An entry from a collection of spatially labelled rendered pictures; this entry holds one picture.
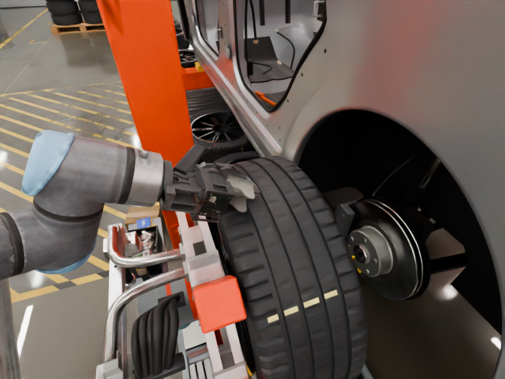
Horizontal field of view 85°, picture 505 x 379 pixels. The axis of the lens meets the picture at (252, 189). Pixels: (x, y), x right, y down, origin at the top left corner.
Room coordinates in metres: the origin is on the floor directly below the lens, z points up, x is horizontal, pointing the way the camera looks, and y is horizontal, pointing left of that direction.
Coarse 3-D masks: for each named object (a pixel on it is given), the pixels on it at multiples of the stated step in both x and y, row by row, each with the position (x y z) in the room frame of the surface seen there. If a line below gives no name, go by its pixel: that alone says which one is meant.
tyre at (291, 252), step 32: (256, 160) 0.62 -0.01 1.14; (288, 160) 0.58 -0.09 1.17; (288, 192) 0.45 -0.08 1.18; (224, 224) 0.37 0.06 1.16; (256, 224) 0.36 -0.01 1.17; (288, 224) 0.37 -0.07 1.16; (320, 224) 0.37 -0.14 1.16; (256, 256) 0.30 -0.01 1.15; (288, 256) 0.31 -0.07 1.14; (320, 256) 0.31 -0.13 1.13; (256, 288) 0.25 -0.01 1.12; (288, 288) 0.26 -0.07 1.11; (320, 288) 0.27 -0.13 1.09; (352, 288) 0.27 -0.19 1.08; (256, 320) 0.21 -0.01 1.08; (288, 320) 0.22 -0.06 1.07; (320, 320) 0.22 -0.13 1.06; (352, 320) 0.23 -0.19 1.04; (256, 352) 0.18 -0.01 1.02; (288, 352) 0.18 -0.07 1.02; (320, 352) 0.19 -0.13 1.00; (352, 352) 0.20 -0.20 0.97
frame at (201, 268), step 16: (208, 240) 0.36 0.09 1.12; (192, 256) 0.32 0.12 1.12; (208, 256) 0.32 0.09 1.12; (192, 272) 0.29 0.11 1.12; (208, 272) 0.29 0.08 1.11; (192, 288) 0.27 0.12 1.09; (208, 336) 0.20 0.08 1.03; (224, 336) 0.36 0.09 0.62; (224, 352) 0.31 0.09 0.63; (240, 352) 0.19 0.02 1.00; (224, 368) 0.17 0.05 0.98; (240, 368) 0.17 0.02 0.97
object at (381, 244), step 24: (360, 216) 0.63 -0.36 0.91; (384, 216) 0.55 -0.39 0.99; (360, 240) 0.54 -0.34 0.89; (384, 240) 0.52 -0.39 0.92; (408, 240) 0.46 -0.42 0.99; (360, 264) 0.51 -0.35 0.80; (384, 264) 0.46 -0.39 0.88; (408, 264) 0.43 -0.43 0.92; (384, 288) 0.45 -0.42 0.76; (408, 288) 0.40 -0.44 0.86
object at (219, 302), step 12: (228, 276) 0.27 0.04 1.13; (204, 288) 0.23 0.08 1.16; (216, 288) 0.23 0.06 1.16; (228, 288) 0.23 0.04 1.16; (204, 300) 0.21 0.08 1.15; (216, 300) 0.22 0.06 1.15; (228, 300) 0.22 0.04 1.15; (240, 300) 0.22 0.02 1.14; (204, 312) 0.20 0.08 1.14; (216, 312) 0.20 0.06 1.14; (228, 312) 0.20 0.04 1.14; (240, 312) 0.20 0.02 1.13; (204, 324) 0.18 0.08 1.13; (216, 324) 0.19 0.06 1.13; (228, 324) 0.19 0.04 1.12
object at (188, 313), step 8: (184, 280) 0.38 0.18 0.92; (160, 288) 0.36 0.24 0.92; (168, 288) 0.36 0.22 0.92; (176, 288) 0.36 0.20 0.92; (184, 288) 0.36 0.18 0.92; (144, 296) 0.34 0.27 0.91; (152, 296) 0.34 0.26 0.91; (160, 296) 0.34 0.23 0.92; (144, 304) 0.33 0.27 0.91; (152, 304) 0.33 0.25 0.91; (192, 304) 0.33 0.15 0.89; (144, 312) 0.31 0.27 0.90; (184, 312) 0.32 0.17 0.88; (192, 312) 0.32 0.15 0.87; (184, 320) 0.31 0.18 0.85; (192, 320) 0.32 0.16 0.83
